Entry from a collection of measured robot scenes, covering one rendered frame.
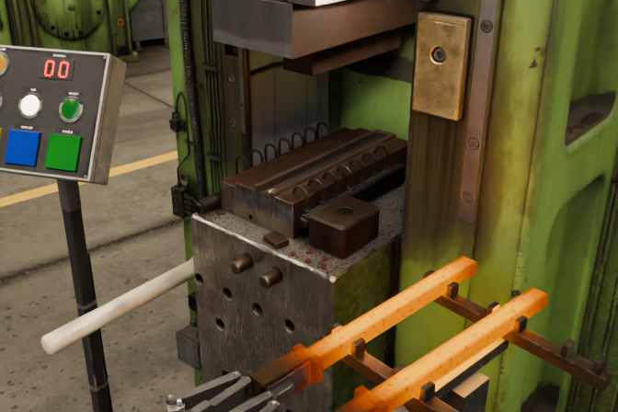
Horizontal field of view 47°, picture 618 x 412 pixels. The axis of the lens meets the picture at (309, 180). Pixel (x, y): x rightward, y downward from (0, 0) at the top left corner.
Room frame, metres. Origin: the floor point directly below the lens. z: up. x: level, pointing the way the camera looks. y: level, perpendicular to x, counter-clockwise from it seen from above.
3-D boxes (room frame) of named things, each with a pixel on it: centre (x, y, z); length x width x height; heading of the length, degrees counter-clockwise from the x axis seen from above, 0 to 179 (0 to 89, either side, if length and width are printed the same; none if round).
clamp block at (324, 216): (1.20, -0.07, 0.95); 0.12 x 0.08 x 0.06; 140
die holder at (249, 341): (1.40, -0.08, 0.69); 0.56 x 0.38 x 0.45; 140
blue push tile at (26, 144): (1.44, 0.62, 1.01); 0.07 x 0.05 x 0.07; 75
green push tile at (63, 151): (1.42, 0.53, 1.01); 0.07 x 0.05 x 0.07; 75
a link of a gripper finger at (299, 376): (0.72, 0.03, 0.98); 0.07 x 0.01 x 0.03; 134
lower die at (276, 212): (1.43, -0.03, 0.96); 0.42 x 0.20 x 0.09; 140
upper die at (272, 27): (1.43, -0.03, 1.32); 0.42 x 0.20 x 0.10; 140
